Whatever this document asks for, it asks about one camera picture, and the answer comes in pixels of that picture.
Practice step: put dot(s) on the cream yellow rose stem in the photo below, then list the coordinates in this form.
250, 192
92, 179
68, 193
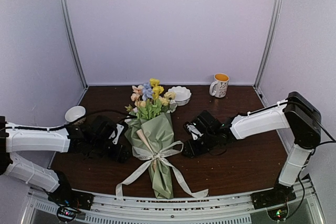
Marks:
158, 103

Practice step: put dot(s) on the bright yellow flower stem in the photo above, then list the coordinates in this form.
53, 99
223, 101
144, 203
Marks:
157, 89

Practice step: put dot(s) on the left aluminium frame post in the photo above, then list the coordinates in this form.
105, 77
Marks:
72, 43

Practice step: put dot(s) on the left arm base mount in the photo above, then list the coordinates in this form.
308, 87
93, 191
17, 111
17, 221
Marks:
66, 196

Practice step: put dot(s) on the peach flower stem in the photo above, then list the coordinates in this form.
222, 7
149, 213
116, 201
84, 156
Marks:
137, 92

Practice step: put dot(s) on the white fluted dish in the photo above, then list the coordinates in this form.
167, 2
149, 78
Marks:
183, 95

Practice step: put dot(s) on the small white tea bowl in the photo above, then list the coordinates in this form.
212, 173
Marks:
74, 113

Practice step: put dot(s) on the aluminium frame post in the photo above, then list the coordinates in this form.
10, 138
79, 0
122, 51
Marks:
72, 43
269, 40

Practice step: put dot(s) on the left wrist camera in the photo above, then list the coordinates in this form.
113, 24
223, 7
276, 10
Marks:
120, 129

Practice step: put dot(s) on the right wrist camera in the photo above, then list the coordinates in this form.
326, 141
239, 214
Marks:
191, 129

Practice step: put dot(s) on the right aluminium frame post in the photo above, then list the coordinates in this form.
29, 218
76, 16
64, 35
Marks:
269, 40

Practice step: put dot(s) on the aluminium front rail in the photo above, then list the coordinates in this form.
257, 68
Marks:
234, 208

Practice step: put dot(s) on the white patterned mug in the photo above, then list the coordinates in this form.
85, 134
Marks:
218, 87

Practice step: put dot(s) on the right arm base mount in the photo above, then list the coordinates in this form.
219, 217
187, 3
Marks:
278, 195

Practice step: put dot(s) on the white printed ribbon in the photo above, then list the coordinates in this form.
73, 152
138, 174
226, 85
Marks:
160, 170

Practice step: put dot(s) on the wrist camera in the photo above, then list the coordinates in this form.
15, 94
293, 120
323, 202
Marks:
191, 129
120, 129

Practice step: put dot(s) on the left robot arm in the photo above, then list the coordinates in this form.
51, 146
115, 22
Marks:
17, 141

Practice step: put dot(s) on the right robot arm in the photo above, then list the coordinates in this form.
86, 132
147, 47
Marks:
296, 120

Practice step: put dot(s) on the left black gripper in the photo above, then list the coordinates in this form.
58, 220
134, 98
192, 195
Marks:
119, 154

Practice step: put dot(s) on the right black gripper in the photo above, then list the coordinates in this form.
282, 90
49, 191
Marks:
192, 150

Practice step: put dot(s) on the green and pink wrapping paper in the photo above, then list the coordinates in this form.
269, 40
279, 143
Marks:
154, 135

